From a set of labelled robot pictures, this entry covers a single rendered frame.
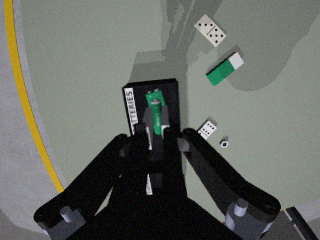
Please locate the white domino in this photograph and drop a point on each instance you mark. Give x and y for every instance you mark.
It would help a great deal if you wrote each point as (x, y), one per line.
(210, 30)
(206, 129)

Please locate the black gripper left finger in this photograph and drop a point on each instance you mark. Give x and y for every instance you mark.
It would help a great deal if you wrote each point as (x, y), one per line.
(68, 211)

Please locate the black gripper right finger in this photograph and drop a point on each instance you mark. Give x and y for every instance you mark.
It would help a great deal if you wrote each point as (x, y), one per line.
(249, 210)

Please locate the black three-section bin rack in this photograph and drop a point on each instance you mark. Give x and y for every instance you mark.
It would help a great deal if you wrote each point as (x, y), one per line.
(134, 94)

